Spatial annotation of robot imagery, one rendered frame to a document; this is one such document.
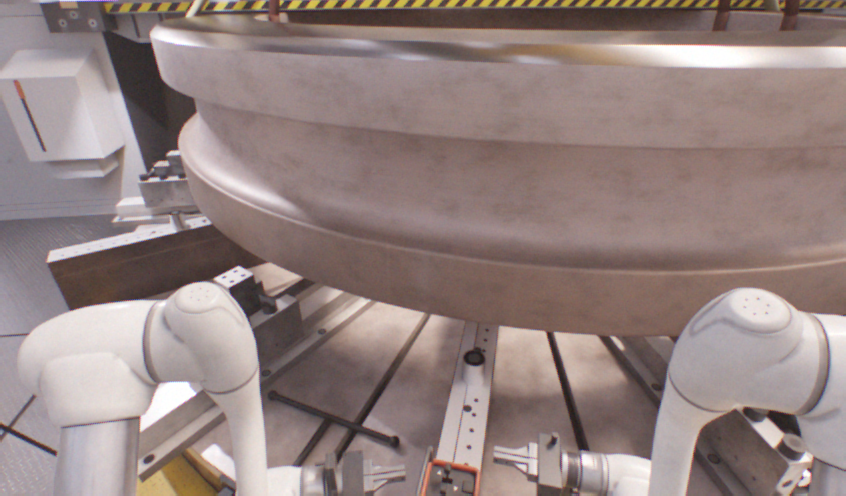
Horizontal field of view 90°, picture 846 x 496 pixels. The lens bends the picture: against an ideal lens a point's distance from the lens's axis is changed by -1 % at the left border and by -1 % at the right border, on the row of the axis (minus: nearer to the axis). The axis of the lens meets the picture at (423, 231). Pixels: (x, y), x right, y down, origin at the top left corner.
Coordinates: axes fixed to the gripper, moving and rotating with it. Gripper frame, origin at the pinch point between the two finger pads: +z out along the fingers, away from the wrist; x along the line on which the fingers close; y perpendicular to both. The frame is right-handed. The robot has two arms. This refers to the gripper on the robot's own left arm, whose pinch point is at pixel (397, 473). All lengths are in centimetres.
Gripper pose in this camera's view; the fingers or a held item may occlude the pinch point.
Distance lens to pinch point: 123.2
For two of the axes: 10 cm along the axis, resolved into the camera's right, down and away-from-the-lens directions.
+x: 1.6, 4.7, -8.7
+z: 9.9, -0.8, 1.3
